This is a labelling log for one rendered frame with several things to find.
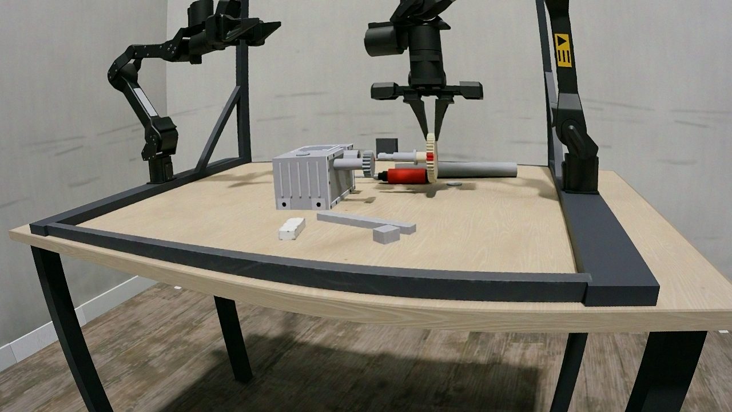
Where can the grey camshaft with large gear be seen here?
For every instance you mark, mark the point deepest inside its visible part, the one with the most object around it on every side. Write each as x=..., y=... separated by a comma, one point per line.
x=430, y=157

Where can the white rectangular block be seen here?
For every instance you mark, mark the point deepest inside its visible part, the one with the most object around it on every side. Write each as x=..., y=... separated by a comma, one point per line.
x=291, y=229

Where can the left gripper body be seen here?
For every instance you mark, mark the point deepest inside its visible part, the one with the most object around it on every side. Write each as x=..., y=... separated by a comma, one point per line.
x=427, y=72

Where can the dark grey rail border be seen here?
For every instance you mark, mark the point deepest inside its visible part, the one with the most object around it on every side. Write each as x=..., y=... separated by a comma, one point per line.
x=614, y=272

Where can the red-handled screwdriver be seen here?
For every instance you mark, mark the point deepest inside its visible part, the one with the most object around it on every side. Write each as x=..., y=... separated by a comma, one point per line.
x=404, y=176

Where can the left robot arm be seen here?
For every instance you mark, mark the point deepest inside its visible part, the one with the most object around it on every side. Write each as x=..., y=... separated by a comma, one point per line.
x=579, y=176

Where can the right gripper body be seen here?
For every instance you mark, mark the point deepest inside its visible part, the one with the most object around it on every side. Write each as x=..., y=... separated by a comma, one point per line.
x=212, y=36

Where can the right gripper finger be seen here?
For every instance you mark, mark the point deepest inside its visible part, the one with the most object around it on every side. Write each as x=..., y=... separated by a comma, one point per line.
x=264, y=30
x=232, y=28

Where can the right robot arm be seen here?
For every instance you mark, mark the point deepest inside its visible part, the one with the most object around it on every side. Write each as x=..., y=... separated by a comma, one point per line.
x=161, y=134

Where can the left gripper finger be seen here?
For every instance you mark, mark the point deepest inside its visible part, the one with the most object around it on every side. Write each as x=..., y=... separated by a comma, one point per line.
x=419, y=110
x=441, y=106

